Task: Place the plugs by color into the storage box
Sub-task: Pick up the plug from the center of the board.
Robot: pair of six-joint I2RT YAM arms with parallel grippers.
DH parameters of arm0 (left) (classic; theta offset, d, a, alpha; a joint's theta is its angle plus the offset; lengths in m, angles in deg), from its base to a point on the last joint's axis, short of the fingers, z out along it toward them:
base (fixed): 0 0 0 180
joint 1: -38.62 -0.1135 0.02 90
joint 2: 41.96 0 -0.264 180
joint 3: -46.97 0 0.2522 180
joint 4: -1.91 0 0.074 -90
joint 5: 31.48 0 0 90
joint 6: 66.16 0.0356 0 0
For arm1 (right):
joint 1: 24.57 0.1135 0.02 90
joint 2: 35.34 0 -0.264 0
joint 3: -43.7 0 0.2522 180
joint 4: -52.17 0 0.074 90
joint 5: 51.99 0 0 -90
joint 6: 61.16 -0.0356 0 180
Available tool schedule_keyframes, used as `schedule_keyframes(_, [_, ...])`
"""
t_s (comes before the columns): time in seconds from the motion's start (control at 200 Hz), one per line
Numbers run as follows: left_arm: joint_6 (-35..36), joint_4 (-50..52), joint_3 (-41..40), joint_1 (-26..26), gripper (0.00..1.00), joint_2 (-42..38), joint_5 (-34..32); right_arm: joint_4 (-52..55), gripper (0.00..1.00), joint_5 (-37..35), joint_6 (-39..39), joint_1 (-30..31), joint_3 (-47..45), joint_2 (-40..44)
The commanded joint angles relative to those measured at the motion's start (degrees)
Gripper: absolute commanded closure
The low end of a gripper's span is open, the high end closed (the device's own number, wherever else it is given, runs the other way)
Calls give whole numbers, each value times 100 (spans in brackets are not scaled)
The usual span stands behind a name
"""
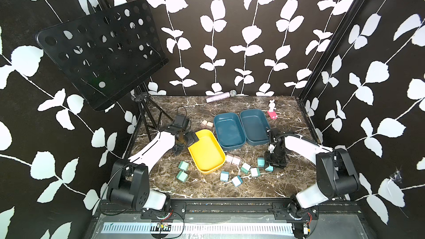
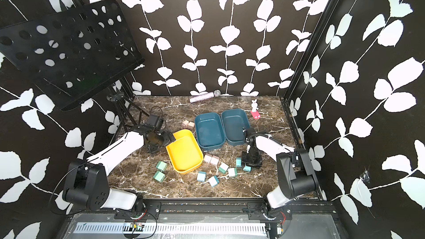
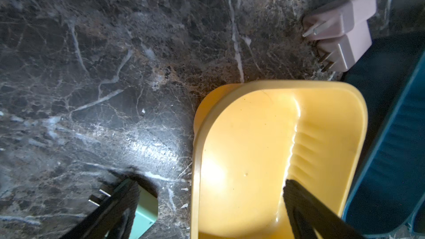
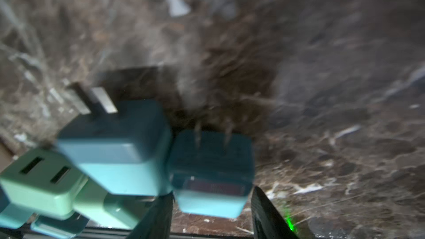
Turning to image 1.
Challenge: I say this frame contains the teal storage tray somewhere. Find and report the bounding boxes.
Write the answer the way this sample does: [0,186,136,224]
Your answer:
[240,109,270,146]
[214,112,246,152]

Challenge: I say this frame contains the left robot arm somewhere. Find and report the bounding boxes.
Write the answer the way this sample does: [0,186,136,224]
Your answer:
[103,126,199,211]

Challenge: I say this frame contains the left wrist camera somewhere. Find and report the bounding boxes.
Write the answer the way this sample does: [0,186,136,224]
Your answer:
[173,115,189,130]

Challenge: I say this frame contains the left teal storage tray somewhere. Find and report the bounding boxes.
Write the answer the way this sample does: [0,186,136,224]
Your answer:
[214,112,246,152]

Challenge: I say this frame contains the pink plug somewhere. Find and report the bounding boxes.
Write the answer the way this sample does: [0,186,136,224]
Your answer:
[231,156,241,166]
[226,154,234,164]
[200,120,208,129]
[205,122,214,131]

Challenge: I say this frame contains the black tripod stand legs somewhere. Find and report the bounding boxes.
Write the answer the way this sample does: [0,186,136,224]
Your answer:
[133,87,174,141]

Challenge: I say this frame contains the black perforated music stand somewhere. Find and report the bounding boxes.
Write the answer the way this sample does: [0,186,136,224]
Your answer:
[36,0,169,111]

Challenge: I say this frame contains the black front mounting rail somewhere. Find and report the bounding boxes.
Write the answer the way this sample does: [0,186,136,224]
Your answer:
[92,197,364,222]

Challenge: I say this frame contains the white rabbit pink figurine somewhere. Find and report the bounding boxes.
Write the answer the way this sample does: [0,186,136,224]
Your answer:
[268,99,278,120]

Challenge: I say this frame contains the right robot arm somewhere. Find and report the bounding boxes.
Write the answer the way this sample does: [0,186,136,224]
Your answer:
[264,128,360,215]

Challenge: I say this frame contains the green plug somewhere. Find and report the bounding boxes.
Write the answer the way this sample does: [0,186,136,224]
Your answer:
[250,168,261,178]
[265,166,274,172]
[176,170,188,183]
[220,171,229,182]
[178,161,189,172]
[257,157,265,168]
[240,163,251,174]
[231,175,243,187]

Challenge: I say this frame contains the right teal storage tray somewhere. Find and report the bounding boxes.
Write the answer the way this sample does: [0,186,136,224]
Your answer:
[240,109,270,146]

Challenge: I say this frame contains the yellow storage tray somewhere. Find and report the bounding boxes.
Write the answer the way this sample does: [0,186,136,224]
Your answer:
[188,129,226,174]

